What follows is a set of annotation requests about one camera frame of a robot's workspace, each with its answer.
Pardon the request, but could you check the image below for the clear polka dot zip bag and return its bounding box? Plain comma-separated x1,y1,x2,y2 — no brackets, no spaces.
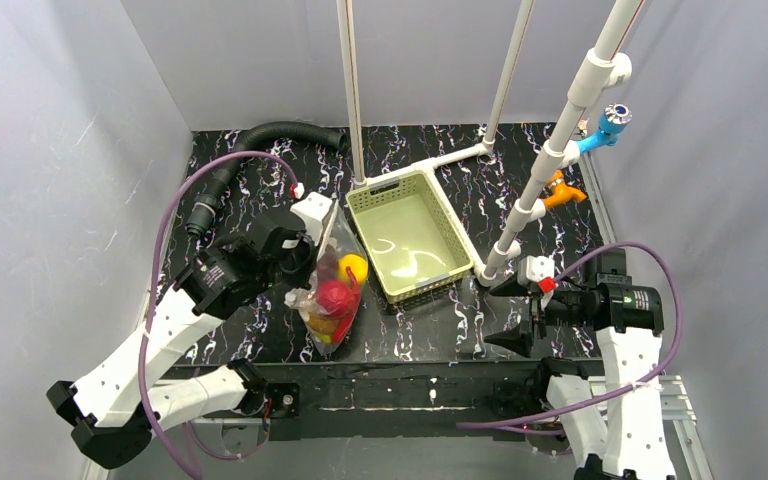
284,192,370,356

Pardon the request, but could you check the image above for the white PVC pipe frame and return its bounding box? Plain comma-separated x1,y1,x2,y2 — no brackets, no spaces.
336,0,648,287

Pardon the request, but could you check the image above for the orange plastic faucet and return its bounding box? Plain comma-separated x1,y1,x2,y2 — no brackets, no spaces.
542,170,588,210

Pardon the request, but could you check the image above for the purple fake sweet potato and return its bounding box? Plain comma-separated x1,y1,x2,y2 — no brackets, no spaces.
316,251,339,283

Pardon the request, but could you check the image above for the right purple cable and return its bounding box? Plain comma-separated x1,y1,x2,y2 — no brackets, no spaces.
456,241,685,439

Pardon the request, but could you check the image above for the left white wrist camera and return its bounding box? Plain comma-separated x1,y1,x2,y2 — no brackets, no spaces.
290,182,334,246

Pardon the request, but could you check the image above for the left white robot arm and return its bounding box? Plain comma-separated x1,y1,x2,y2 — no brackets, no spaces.
46,208,328,469

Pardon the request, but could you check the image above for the red fake chili pepper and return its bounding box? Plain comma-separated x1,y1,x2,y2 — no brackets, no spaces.
331,287,361,344

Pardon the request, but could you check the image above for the black corrugated hose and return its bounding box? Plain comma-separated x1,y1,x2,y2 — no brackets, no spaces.
185,121,348,238

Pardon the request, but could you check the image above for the pale green plastic basket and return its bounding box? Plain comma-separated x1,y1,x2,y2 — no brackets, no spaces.
346,171,474,305

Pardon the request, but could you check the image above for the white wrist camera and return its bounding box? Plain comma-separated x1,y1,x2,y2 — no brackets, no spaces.
290,182,334,246
517,255,557,294

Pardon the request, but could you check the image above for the red fake apple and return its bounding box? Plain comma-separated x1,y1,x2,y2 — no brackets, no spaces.
316,280,349,318

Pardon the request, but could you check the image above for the blue plastic faucet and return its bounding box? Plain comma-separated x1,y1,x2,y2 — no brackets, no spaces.
576,103,632,155

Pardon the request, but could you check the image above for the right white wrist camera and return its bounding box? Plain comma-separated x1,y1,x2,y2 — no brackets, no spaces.
517,255,557,294

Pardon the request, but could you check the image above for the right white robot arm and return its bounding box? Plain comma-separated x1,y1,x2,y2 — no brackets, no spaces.
486,242,677,479

